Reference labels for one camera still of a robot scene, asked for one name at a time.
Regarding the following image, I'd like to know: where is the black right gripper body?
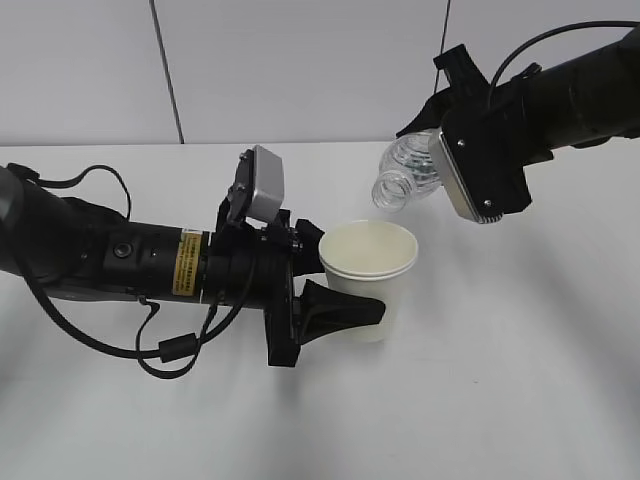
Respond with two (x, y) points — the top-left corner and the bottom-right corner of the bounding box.
(432, 44), (543, 130)

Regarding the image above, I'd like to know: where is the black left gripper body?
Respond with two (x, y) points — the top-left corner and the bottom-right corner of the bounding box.
(202, 209), (301, 368)

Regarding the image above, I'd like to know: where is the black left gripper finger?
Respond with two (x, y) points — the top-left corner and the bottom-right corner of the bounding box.
(293, 219), (324, 276)
(298, 280), (386, 345)

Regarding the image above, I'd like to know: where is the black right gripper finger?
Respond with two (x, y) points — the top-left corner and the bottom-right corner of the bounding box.
(395, 92), (455, 139)

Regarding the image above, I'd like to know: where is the clear plastic water bottle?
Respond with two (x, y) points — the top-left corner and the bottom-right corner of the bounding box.
(371, 130), (442, 213)

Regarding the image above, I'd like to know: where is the white paper cup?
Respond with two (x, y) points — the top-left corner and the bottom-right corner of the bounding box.
(318, 220), (419, 343)

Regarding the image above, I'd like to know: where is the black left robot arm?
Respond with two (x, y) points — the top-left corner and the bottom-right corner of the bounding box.
(1, 152), (386, 379)

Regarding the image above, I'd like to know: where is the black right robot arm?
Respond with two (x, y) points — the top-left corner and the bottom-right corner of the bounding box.
(400, 20), (639, 150)

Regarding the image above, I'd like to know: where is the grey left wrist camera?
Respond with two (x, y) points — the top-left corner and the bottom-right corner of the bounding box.
(227, 144), (285, 224)

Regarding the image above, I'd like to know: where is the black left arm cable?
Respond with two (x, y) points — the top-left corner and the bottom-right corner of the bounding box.
(7, 162), (251, 381)

